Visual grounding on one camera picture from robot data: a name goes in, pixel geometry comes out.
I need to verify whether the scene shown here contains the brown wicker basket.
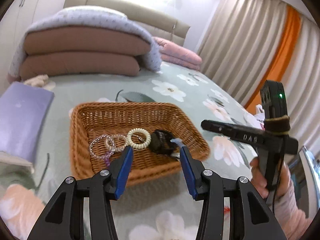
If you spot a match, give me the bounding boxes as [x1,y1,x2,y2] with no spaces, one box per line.
[69,102,211,187]

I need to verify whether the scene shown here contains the pink folded blanket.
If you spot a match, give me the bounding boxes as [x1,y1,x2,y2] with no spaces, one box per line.
[152,36,202,71]

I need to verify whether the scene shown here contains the brown folded quilt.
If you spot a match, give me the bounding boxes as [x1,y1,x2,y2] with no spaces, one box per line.
[19,52,140,80]

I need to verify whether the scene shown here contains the white plastic bag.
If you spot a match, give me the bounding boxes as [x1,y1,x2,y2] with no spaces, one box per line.
[254,104,267,130]

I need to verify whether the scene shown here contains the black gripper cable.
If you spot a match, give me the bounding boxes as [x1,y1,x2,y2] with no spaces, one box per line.
[272,152,286,214]

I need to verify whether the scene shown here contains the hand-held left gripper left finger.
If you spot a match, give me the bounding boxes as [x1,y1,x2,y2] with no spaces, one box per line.
[26,145,134,240]

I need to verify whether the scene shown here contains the cream fluffy cloth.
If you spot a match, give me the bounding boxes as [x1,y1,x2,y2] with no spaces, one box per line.
[24,74,49,87]

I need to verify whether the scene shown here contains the person's right hand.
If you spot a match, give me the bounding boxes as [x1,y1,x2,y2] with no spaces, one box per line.
[250,156,292,200]

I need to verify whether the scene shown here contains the orange curtain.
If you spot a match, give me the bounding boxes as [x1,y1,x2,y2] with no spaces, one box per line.
[244,6,302,109]

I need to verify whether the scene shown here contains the cream coil bracelet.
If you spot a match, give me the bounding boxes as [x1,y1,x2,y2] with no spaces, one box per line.
[127,128,151,151]

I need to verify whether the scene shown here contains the green floral bedspread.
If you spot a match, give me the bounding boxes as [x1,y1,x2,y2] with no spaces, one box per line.
[0,61,320,240]

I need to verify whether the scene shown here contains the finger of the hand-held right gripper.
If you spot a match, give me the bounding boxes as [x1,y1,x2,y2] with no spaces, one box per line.
[201,119,266,145]

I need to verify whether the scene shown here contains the white plastic object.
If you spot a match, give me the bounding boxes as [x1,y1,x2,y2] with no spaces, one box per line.
[295,146,320,207]

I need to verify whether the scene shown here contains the clear crystal bead bracelet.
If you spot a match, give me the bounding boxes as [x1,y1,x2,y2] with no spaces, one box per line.
[89,135,114,159]

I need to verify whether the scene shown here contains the beige padded headboard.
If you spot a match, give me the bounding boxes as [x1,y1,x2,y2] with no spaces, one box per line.
[63,0,191,47]

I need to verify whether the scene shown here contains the stacked brown pillows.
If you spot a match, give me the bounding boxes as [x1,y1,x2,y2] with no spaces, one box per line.
[24,27,152,57]

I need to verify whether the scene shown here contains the folded brown and lilac quilts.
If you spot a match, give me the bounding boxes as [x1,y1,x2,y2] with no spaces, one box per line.
[7,7,162,80]

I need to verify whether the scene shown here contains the lilac folded cloth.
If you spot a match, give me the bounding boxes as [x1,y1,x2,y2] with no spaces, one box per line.
[0,82,55,167]

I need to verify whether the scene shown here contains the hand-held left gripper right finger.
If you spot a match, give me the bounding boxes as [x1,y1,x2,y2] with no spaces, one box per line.
[179,146,288,240]

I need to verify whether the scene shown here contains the clear coil hair tie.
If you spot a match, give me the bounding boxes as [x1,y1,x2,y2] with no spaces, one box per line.
[105,134,128,153]

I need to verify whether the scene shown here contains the white wardrobe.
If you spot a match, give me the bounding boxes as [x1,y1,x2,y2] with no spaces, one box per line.
[0,0,48,32]

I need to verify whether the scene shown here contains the beige curtain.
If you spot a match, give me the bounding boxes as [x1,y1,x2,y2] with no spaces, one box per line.
[197,0,320,155]

